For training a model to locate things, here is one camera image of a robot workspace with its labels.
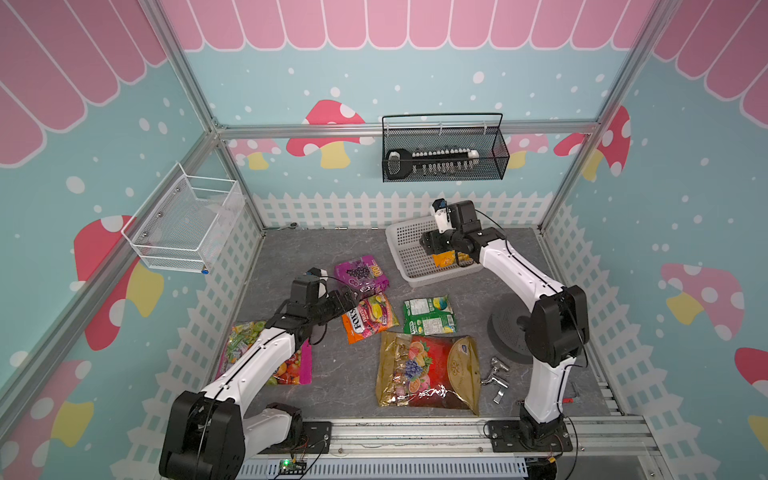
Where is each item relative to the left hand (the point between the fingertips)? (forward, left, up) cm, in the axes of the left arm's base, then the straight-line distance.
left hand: (351, 303), depth 85 cm
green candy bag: (+2, -23, -11) cm, 26 cm away
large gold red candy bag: (-16, -22, -8) cm, 29 cm away
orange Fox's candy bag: (+2, -5, -10) cm, 12 cm away
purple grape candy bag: (+15, -2, -7) cm, 17 cm away
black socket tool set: (+35, -14, +23) cm, 44 cm away
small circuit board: (-38, +13, -15) cm, 43 cm away
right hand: (+20, -23, +7) cm, 31 cm away
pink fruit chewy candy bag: (-15, +15, -12) cm, 24 cm away
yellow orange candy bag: (+8, -27, +11) cm, 30 cm away
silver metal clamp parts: (-18, -40, -10) cm, 45 cm away
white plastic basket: (+23, -20, -12) cm, 33 cm away
